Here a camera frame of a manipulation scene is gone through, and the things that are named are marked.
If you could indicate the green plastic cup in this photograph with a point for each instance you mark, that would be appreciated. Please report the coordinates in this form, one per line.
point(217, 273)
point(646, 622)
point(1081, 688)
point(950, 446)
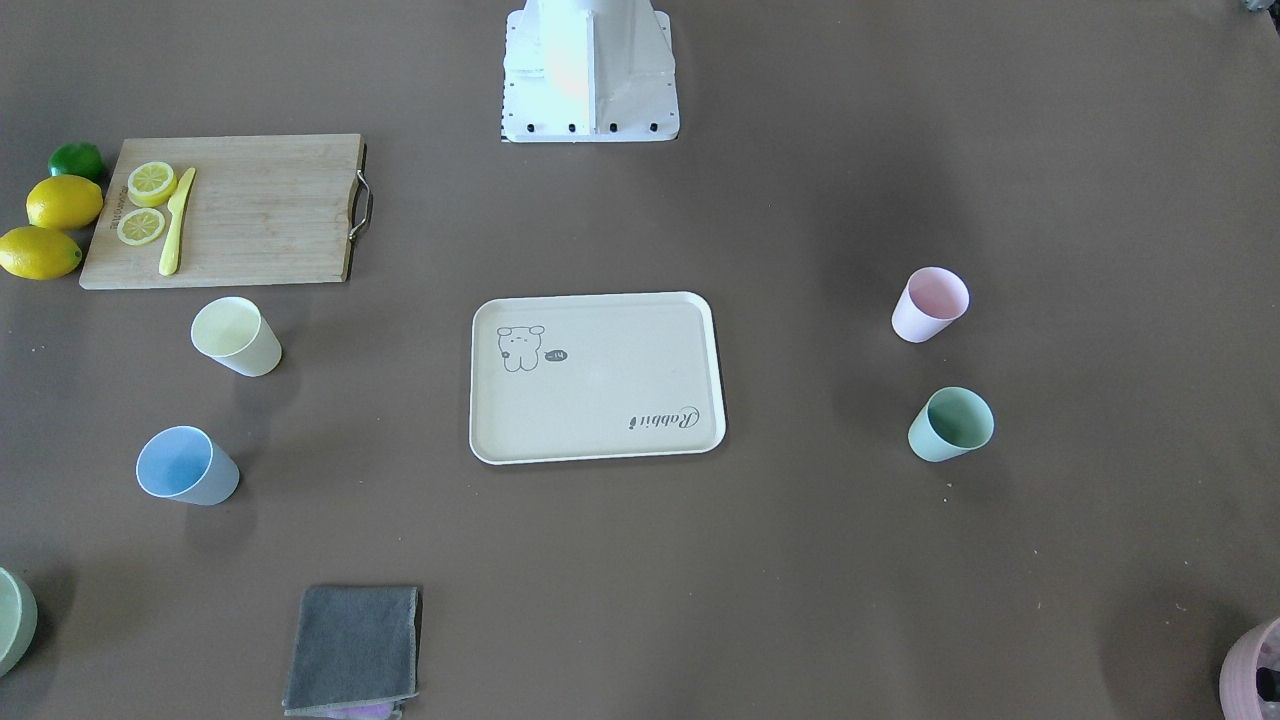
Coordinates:
point(954, 421)

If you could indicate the cream rabbit print tray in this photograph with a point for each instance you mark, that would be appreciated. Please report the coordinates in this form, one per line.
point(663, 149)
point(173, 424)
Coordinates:
point(586, 377)

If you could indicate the pink plastic cup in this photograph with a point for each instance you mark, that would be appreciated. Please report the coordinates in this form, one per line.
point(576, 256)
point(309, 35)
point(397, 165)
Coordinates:
point(933, 298)

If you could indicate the pale yellow plastic cup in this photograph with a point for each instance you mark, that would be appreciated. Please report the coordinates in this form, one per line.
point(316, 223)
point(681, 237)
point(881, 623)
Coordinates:
point(233, 332)

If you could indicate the grey folded cloth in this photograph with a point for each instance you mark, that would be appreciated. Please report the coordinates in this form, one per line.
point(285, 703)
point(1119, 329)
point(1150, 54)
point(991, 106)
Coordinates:
point(354, 645)

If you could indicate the purple cloth under grey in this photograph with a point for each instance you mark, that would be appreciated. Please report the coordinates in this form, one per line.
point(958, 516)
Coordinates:
point(378, 711)

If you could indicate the bamboo cutting board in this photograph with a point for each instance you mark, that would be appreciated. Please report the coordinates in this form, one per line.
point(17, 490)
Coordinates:
point(274, 209)

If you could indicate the blue plastic cup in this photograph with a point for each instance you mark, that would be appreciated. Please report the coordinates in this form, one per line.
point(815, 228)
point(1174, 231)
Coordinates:
point(185, 465)

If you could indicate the yellow plastic knife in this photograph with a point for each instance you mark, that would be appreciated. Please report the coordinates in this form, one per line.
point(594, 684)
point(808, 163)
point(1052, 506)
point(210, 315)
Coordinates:
point(176, 204)

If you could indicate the lower lemon slice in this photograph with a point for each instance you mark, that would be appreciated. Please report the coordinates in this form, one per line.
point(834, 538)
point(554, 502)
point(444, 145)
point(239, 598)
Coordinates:
point(141, 226)

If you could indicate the lemon slice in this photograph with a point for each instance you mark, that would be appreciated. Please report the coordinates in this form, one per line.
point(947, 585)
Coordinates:
point(141, 226)
point(151, 184)

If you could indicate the upper lemon slice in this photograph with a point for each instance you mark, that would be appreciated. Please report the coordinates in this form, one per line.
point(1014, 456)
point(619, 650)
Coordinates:
point(151, 184)

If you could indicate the green lime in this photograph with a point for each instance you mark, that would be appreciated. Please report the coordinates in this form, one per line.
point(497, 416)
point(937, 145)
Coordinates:
point(81, 159)

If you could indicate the whole lemon near lime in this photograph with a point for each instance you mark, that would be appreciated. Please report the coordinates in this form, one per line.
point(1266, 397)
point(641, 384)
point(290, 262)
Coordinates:
point(64, 203)

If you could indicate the whole lemon outer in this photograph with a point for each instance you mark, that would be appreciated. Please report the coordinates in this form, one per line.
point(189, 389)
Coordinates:
point(38, 253)

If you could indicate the light green bowl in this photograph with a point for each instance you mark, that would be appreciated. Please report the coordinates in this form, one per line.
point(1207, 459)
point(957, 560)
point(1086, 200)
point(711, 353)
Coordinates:
point(19, 616)

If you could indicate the pink bowl of ice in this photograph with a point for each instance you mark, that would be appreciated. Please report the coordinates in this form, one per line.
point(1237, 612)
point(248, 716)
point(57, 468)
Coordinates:
point(1248, 678)

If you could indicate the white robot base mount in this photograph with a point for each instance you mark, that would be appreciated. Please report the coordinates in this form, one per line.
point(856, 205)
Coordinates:
point(589, 72)

